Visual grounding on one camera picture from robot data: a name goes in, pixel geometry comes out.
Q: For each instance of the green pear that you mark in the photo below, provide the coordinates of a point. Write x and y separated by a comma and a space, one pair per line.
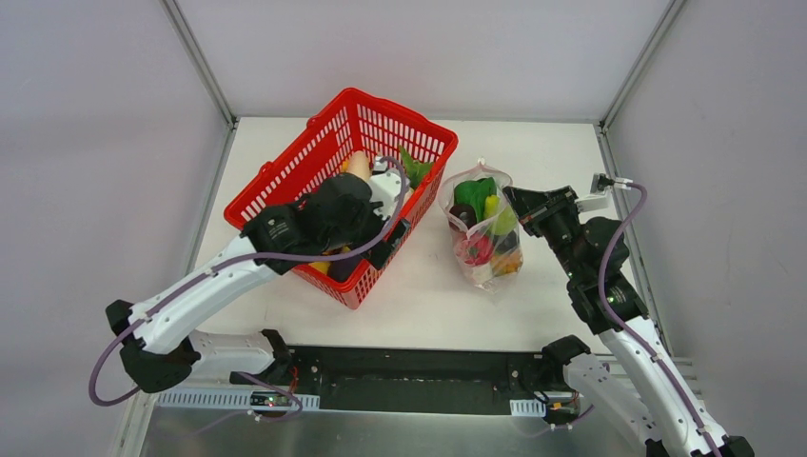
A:
502, 220

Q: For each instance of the clear zip top bag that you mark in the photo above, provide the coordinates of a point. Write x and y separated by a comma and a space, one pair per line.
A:
480, 277

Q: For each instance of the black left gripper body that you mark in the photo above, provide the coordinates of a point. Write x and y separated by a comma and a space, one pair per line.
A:
393, 241

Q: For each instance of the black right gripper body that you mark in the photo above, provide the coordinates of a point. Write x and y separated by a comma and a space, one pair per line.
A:
539, 208

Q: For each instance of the purple eggplant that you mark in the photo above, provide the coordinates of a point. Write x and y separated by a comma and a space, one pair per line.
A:
340, 271

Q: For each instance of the large white radish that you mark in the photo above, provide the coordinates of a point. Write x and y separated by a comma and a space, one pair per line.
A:
358, 165

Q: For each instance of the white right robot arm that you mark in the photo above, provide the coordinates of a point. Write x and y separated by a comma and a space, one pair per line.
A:
660, 414

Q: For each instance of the green leaf sprig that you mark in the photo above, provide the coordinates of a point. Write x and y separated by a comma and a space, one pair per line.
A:
416, 170

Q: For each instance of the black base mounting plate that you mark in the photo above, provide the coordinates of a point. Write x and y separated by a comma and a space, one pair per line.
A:
556, 406

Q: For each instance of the red plastic shopping basket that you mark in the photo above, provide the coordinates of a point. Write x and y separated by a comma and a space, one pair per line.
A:
352, 121

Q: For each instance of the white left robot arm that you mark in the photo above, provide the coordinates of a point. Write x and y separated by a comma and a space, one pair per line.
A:
345, 217

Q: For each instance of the dark purple round fruit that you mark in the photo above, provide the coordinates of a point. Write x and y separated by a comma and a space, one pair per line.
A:
464, 217

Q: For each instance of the aluminium frame rail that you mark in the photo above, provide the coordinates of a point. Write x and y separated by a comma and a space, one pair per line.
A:
330, 372

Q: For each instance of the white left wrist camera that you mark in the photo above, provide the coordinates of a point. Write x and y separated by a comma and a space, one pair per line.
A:
385, 184

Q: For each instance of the toy pineapple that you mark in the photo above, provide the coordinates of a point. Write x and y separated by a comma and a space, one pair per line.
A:
507, 263

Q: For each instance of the green leafy bok choy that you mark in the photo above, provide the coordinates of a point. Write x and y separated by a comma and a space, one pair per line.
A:
474, 193

